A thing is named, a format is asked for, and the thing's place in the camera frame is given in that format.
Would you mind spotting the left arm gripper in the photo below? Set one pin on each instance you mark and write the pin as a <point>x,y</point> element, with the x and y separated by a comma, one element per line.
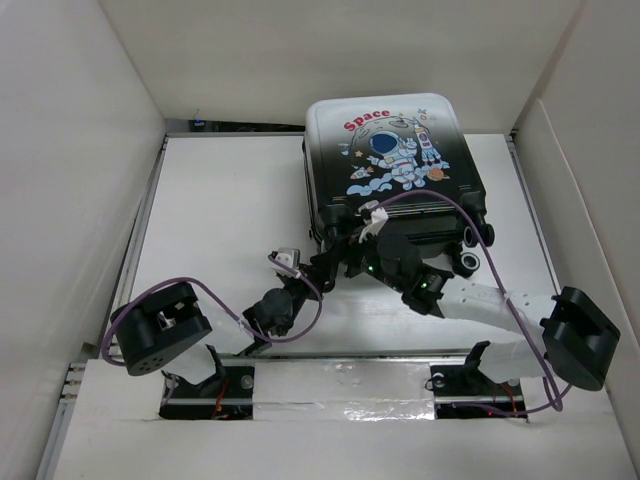
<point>309,282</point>

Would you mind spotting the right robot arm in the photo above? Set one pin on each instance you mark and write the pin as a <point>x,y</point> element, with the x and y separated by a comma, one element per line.
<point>567,334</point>

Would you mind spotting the white space print suitcase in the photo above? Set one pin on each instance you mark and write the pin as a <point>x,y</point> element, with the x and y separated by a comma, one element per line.
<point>408,148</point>

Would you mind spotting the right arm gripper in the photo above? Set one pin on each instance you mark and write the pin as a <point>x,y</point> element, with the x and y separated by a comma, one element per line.
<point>352,269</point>

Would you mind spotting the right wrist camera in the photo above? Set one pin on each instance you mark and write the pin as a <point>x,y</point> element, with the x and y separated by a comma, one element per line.
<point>375,217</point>

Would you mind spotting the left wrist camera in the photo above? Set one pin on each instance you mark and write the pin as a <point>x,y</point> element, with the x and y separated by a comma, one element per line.
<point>285,261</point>

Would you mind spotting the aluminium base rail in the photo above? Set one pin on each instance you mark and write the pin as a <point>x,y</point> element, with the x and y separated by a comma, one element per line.
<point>331,420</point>

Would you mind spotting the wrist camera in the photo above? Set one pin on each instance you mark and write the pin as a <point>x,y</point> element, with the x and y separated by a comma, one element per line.
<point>375,217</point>
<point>285,261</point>

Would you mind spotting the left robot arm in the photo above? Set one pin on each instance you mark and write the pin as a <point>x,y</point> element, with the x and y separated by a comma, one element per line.
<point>165,321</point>

